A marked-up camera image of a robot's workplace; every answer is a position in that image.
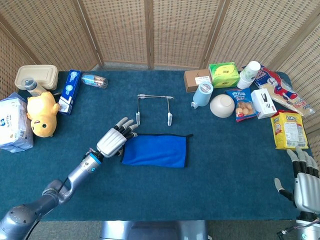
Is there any beige upturned bowl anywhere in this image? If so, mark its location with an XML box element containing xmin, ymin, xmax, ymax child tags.
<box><xmin>209</xmin><ymin>93</ymin><xmax>236</xmax><ymax>119</ymax></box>

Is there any white paper cup stack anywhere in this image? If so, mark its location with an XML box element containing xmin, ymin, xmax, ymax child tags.
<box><xmin>236</xmin><ymin>60</ymin><xmax>262</xmax><ymax>90</ymax></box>

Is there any beige bottle grey cap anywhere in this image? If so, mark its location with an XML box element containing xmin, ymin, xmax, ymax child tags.
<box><xmin>23</xmin><ymin>77</ymin><xmax>48</xmax><ymax>98</ymax></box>

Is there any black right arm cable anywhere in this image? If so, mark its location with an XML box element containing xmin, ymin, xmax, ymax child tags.
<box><xmin>276</xmin><ymin>217</ymin><xmax>320</xmax><ymax>236</ymax></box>

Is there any red blue noodle package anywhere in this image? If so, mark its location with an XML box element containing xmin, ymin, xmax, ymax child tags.
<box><xmin>241</xmin><ymin>65</ymin><xmax>316</xmax><ymax>117</ymax></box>

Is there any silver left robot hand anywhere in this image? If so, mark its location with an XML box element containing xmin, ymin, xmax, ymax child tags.
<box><xmin>96</xmin><ymin>116</ymin><xmax>139</xmax><ymax>158</ymax></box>

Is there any metal wire stand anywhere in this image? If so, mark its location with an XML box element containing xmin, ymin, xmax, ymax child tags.
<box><xmin>135</xmin><ymin>93</ymin><xmax>175</xmax><ymax>127</ymax></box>

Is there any light blue cylindrical mug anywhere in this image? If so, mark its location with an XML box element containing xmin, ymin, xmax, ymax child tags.
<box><xmin>191</xmin><ymin>81</ymin><xmax>214</xmax><ymax>110</ymax></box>

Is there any silver robot torso base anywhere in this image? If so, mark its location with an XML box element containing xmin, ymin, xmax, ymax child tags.
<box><xmin>99</xmin><ymin>220</ymin><xmax>209</xmax><ymax>240</ymax></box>

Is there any blue cookie snack bag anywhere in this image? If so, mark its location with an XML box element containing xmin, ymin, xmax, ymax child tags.
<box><xmin>224</xmin><ymin>87</ymin><xmax>261</xmax><ymax>123</ymax></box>

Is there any grey and blue cloth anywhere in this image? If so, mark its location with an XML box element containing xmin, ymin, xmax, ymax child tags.
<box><xmin>120</xmin><ymin>133</ymin><xmax>194</xmax><ymax>169</ymax></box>

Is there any yellow Lipo snack bag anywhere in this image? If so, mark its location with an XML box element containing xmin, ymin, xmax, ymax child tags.
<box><xmin>270</xmin><ymin>109</ymin><xmax>310</xmax><ymax>151</ymax></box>

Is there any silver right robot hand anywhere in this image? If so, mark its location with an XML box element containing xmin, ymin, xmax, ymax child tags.
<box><xmin>274</xmin><ymin>146</ymin><xmax>320</xmax><ymax>215</ymax></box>

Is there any white stapler box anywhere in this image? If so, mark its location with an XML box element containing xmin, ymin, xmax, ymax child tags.
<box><xmin>250</xmin><ymin>88</ymin><xmax>278</xmax><ymax>120</ymax></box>

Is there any brown cardboard box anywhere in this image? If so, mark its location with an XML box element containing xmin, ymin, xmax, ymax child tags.
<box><xmin>183</xmin><ymin>69</ymin><xmax>213</xmax><ymax>93</ymax></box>

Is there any wicker folding screen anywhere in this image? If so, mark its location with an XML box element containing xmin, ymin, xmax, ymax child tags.
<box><xmin>0</xmin><ymin>0</ymin><xmax>320</xmax><ymax>221</ymax></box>

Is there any blue toothpaste box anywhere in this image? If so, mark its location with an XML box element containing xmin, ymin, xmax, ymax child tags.
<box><xmin>57</xmin><ymin>69</ymin><xmax>83</xmax><ymax>116</ymax></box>

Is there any white tissue pack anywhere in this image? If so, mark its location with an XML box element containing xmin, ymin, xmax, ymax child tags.
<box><xmin>0</xmin><ymin>91</ymin><xmax>35</xmax><ymax>153</ymax></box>

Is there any clear plastic snack bottle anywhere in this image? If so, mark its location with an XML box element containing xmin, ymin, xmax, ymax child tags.
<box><xmin>81</xmin><ymin>72</ymin><xmax>109</xmax><ymax>90</ymax></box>

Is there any teal carpet table cover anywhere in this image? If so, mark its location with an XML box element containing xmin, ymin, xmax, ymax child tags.
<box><xmin>0</xmin><ymin>70</ymin><xmax>320</xmax><ymax>222</ymax></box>

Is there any yellow plush toy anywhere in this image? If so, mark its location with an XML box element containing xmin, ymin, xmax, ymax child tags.
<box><xmin>26</xmin><ymin>91</ymin><xmax>61</xmax><ymax>138</ymax></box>

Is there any beige lunch box container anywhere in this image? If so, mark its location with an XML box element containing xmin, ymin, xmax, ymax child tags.
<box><xmin>14</xmin><ymin>64</ymin><xmax>60</xmax><ymax>91</ymax></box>

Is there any green tissue pack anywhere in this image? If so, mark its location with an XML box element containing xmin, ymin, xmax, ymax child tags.
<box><xmin>208</xmin><ymin>61</ymin><xmax>241</xmax><ymax>89</ymax></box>

